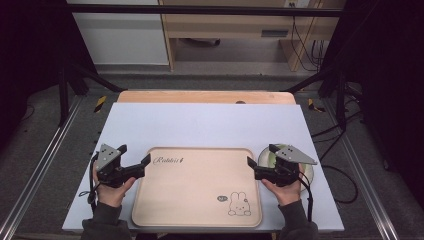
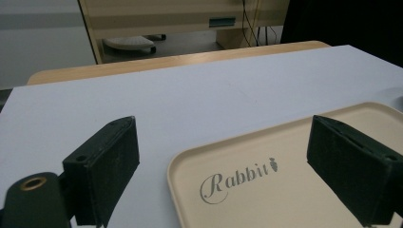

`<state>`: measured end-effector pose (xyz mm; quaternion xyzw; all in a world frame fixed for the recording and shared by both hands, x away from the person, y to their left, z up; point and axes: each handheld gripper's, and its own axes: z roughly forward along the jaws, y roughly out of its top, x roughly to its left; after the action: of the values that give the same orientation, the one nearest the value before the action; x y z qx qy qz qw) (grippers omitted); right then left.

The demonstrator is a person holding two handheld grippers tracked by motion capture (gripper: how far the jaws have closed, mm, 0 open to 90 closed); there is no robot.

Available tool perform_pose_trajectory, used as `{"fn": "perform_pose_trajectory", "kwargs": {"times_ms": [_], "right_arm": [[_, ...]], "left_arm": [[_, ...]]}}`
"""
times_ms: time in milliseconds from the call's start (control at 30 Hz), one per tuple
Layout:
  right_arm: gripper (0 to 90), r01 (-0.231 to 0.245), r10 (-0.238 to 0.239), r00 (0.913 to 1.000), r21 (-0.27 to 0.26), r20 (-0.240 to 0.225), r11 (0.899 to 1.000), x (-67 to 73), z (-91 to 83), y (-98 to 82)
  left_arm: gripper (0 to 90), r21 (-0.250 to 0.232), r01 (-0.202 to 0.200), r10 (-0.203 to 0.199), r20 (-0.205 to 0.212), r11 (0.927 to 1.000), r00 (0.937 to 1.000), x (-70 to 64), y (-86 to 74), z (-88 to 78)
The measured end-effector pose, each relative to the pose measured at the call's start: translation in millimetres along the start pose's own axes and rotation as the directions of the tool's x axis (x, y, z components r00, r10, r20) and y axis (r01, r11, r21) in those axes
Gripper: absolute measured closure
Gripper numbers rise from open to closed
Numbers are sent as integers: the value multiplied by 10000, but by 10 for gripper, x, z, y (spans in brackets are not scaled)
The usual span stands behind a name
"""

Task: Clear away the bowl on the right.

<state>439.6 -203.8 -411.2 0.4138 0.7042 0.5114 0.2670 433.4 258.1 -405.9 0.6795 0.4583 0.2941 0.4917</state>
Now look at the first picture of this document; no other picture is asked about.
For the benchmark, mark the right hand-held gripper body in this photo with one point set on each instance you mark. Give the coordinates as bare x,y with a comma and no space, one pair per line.
286,168

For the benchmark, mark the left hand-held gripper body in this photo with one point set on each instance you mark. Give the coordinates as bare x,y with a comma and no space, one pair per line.
108,159

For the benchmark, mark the green and white plate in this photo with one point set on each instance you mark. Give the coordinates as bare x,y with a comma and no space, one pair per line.
266,159

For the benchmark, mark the wooden tray with rabbit print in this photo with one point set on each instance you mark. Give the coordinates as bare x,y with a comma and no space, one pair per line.
196,190

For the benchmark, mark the person's right hand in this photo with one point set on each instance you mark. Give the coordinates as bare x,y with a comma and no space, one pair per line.
287,195

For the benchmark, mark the person's left hand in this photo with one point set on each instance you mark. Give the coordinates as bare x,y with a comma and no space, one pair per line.
113,196

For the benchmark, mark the yellow and black tape strip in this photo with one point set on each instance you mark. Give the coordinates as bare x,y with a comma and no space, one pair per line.
312,105
100,104

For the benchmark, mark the white table cover board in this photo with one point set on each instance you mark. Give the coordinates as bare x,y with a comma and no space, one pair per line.
206,125

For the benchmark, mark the black metal stand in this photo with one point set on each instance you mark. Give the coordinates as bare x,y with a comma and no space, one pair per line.
63,96
340,100

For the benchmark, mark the wooden table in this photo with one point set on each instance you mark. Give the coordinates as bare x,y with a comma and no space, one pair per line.
200,96

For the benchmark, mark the white cabinet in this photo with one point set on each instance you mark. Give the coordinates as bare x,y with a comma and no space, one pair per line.
123,36

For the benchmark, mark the light wooden desk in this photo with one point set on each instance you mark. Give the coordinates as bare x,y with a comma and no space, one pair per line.
226,25

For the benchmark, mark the black curtain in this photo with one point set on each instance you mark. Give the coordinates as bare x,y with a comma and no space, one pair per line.
390,83
30,50

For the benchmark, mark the aluminium floor rail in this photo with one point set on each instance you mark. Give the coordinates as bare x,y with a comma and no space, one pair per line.
40,166
363,173

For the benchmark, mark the white wall socket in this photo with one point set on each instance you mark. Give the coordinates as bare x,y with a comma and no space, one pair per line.
291,3

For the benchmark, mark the black horizontal frame bar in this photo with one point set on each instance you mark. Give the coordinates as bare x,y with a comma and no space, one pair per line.
200,10

